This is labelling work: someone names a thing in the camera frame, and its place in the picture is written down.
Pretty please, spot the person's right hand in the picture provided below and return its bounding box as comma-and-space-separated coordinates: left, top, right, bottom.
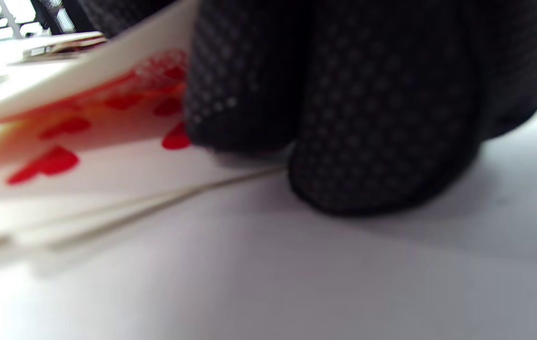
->
79, 0, 537, 217

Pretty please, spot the pile of hearts cards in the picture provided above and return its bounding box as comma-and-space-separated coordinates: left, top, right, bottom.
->
0, 109, 292, 255

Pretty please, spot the single red-backed playing card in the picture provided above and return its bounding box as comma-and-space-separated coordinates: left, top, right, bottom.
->
0, 0, 198, 130

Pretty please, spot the pile of spades cards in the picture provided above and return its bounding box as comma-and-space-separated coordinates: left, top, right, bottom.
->
22, 32, 108, 61

